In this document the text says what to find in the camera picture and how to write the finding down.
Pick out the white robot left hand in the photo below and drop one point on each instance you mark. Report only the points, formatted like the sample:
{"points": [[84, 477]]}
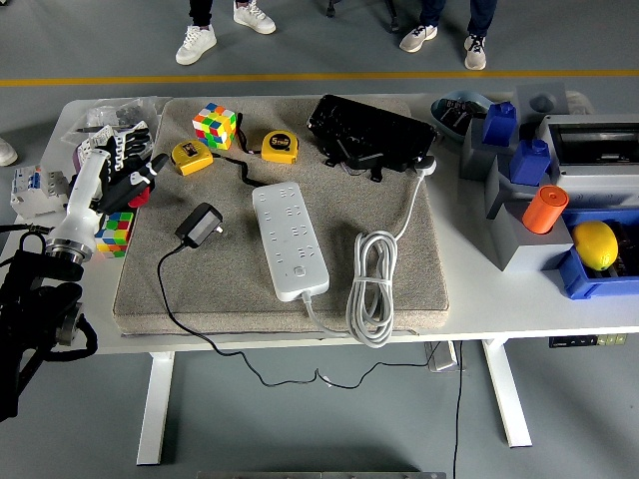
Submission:
{"points": [[85, 194]]}

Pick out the black plug adapter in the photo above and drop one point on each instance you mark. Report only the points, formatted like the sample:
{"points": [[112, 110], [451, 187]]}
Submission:
{"points": [[199, 224]]}

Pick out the white power strip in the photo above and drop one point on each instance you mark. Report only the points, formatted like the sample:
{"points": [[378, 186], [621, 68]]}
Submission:
{"points": [[309, 284]]}

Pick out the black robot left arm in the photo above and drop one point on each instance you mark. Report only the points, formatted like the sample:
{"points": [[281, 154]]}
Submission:
{"points": [[30, 294]]}

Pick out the colourful puzzle cube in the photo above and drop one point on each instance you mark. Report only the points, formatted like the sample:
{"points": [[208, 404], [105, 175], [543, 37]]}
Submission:
{"points": [[214, 125], [115, 234]]}

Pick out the white circuit breaker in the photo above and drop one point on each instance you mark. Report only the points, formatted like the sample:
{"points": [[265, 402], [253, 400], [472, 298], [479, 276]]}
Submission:
{"points": [[35, 192]]}

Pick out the small red part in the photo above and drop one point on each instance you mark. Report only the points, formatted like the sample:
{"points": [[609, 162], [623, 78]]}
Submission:
{"points": [[140, 199]]}

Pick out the black cloth bag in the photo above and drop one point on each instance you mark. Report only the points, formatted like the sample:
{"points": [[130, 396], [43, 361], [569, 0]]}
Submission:
{"points": [[142, 187]]}

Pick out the clear plastic parts bag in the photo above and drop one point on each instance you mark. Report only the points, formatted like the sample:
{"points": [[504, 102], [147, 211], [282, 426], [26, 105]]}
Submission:
{"points": [[95, 117]]}

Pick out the person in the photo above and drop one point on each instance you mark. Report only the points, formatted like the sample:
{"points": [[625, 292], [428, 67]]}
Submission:
{"points": [[474, 52], [6, 152], [194, 45]]}

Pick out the yellow tape measure silver label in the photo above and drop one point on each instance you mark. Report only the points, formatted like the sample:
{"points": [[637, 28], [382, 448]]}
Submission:
{"points": [[192, 159]]}

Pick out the yellow tape measure black face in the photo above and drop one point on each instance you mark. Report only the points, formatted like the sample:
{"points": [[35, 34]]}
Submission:
{"points": [[279, 144]]}

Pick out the white table leg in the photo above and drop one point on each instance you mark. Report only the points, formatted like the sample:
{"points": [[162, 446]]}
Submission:
{"points": [[155, 409], [504, 394]]}

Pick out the grey-brown mat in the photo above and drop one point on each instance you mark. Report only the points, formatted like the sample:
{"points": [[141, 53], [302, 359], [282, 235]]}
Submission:
{"points": [[349, 209]]}

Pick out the black power adapter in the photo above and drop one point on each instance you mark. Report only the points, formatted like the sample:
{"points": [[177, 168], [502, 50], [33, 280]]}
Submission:
{"points": [[362, 160]]}

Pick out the large black power strip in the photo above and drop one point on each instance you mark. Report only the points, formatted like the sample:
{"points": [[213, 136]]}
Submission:
{"points": [[369, 120]]}

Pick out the black chair base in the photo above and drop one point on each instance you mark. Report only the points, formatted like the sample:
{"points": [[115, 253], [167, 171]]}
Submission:
{"points": [[394, 22]]}

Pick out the blue-grey bowl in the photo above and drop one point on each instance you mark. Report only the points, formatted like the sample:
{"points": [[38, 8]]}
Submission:
{"points": [[444, 125]]}

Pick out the black binder clips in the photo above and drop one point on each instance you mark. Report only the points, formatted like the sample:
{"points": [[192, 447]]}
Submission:
{"points": [[456, 117]]}

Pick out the grey peg holder block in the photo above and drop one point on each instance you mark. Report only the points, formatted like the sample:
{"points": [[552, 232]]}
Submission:
{"points": [[524, 252], [476, 159], [521, 112], [499, 194]]}

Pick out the silver box under table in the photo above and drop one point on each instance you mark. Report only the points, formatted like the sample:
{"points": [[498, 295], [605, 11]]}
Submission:
{"points": [[444, 356]]}

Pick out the blue peg block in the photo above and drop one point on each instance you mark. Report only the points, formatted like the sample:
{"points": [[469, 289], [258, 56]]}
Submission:
{"points": [[499, 127], [529, 164]]}

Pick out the orange cylinder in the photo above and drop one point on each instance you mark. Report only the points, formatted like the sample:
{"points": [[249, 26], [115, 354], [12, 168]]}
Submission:
{"points": [[544, 209]]}

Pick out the grey round peg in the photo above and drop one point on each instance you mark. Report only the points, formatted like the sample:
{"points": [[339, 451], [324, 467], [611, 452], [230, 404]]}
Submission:
{"points": [[542, 102]]}

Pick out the blue plastic bin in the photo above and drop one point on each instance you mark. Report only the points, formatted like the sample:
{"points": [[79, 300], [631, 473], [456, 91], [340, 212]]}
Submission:
{"points": [[579, 284]]}

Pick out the beige fabric bundle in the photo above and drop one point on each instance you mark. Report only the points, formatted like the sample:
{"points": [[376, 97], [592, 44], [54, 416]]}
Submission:
{"points": [[579, 105]]}

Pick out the grey electrical distribution box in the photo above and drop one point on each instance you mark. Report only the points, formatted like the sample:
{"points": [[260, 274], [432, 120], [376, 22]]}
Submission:
{"points": [[589, 174]]}

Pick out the black table control panel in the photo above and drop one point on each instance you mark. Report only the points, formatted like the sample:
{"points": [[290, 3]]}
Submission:
{"points": [[574, 341]]}

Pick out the yellow lemon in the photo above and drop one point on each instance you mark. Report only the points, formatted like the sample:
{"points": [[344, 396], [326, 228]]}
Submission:
{"points": [[594, 244]]}

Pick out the black part in bin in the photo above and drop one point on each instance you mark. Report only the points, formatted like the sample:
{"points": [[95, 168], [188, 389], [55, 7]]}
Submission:
{"points": [[630, 249]]}

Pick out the white wall socket panel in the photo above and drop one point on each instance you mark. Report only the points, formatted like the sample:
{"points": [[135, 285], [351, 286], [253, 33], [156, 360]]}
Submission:
{"points": [[80, 149]]}

